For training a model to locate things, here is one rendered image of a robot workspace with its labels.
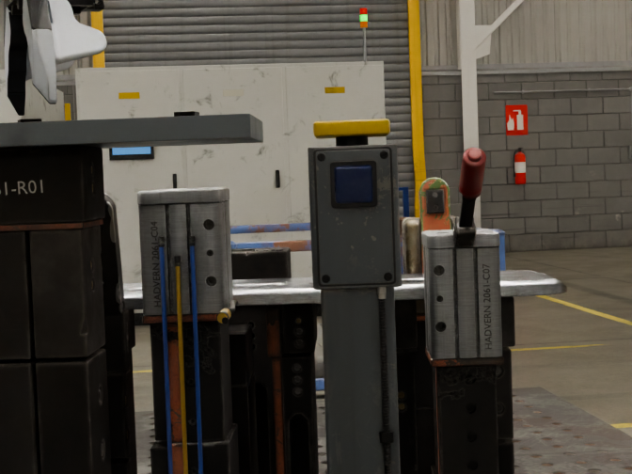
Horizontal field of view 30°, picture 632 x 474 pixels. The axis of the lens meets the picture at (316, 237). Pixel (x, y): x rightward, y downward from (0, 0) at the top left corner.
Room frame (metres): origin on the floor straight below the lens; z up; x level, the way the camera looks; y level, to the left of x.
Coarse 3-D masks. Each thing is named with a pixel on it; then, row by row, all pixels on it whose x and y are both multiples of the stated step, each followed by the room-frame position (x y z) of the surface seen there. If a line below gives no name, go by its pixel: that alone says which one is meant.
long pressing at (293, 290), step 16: (512, 272) 1.33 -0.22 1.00; (528, 272) 1.33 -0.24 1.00; (128, 288) 1.31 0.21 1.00; (240, 288) 1.26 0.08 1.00; (256, 288) 1.25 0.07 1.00; (272, 288) 1.21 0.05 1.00; (288, 288) 1.20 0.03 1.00; (304, 288) 1.20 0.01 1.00; (400, 288) 1.19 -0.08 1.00; (416, 288) 1.19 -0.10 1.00; (512, 288) 1.19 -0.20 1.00; (528, 288) 1.19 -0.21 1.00; (544, 288) 1.19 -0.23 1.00; (560, 288) 1.20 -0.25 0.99; (128, 304) 1.20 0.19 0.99; (240, 304) 1.20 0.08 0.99; (256, 304) 1.20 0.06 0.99; (272, 304) 1.20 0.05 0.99
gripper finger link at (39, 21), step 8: (32, 0) 0.90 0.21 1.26; (40, 0) 0.91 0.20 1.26; (32, 8) 0.90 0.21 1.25; (40, 8) 0.91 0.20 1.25; (48, 8) 0.91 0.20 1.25; (32, 16) 0.90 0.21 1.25; (40, 16) 0.91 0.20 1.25; (48, 16) 0.91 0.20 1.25; (32, 24) 0.90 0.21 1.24; (40, 24) 0.90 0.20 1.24; (48, 24) 0.91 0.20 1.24
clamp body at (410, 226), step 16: (416, 224) 1.42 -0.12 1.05; (416, 240) 1.42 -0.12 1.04; (416, 256) 1.42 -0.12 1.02; (416, 272) 1.42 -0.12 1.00; (416, 352) 1.43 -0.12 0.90; (416, 368) 1.43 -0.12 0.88; (432, 368) 1.43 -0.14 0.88; (416, 384) 1.43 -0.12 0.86; (432, 384) 1.43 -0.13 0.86; (416, 400) 1.43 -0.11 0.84; (432, 400) 1.43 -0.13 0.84; (416, 416) 1.42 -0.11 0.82; (432, 416) 1.42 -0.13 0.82; (432, 432) 1.42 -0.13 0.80; (432, 448) 1.42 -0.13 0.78; (432, 464) 1.42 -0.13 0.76
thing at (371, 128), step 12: (336, 120) 0.93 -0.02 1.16; (348, 120) 0.92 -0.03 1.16; (360, 120) 0.92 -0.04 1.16; (372, 120) 0.92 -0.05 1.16; (384, 120) 0.92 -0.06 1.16; (324, 132) 0.92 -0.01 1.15; (336, 132) 0.92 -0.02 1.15; (348, 132) 0.92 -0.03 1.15; (360, 132) 0.92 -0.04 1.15; (372, 132) 0.92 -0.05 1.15; (384, 132) 0.92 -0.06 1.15; (336, 144) 0.95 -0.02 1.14; (348, 144) 0.94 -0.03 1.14; (360, 144) 0.94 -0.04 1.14
